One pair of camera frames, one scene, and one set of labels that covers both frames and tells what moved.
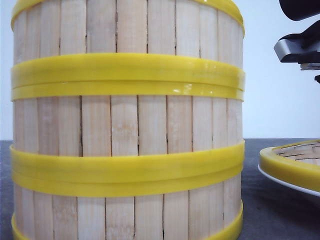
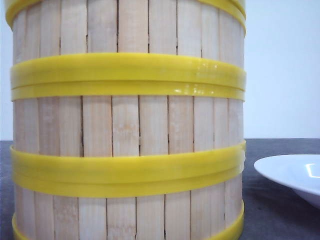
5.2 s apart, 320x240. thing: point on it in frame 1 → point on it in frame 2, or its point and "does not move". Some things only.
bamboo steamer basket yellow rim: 124,77 → 128,126
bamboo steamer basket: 194,205 does not move
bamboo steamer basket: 126,53 does not move
